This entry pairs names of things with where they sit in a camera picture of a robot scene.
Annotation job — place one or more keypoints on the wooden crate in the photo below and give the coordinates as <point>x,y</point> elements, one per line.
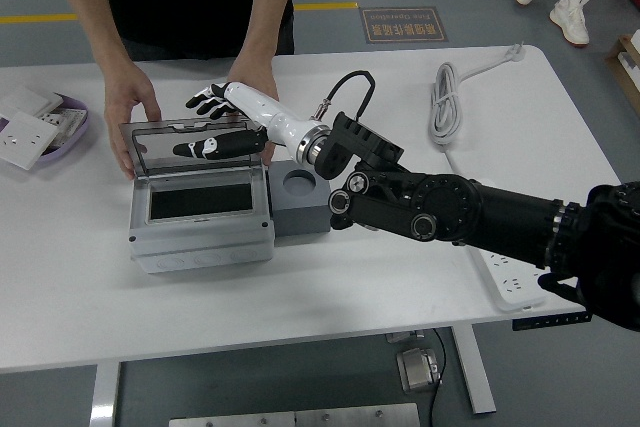
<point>627,72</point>

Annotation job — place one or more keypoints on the white switch plate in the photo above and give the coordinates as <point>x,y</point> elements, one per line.
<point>27,97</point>

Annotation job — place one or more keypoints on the person's right forearm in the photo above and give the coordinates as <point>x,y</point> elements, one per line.
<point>90,12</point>

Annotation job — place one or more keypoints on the black table control panel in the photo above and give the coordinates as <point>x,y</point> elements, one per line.
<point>550,322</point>

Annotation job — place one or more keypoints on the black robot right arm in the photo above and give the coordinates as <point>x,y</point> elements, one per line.
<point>450,207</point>

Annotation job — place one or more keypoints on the grey table bracket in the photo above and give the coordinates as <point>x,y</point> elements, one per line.
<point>406,335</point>

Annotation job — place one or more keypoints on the white power strip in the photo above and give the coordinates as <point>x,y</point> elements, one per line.
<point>515,287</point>

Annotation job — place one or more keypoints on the metal base plate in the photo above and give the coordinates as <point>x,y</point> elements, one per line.
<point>295,416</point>

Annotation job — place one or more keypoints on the white table leg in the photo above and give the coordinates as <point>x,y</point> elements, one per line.
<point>475,377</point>
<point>105,397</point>

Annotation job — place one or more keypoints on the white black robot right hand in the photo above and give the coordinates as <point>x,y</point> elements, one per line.
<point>265,114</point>

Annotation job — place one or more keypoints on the grey enclosure box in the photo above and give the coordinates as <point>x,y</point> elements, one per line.
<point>200,247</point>

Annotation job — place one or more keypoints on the large white socket plate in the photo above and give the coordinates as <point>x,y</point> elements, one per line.
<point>25,139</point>

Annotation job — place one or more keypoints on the white multi-hole socket plate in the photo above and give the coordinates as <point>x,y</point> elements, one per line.
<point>67,122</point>

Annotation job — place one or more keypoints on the silver floor socket box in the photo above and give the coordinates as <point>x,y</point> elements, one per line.
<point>417,369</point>

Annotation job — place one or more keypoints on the brown floor sign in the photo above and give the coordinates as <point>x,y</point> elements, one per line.
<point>404,24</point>

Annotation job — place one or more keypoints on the grey cube with round hole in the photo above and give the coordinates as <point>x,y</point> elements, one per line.
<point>300,217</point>

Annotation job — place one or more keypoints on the person's left hand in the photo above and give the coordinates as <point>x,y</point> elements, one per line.
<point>257,74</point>

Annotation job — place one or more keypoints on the person's right hand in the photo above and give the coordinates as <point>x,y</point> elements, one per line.
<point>125,94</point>

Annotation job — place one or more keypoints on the purple tray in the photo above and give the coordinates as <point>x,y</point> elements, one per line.
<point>75,139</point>

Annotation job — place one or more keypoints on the person's left forearm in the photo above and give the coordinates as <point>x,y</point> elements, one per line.
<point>270,2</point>

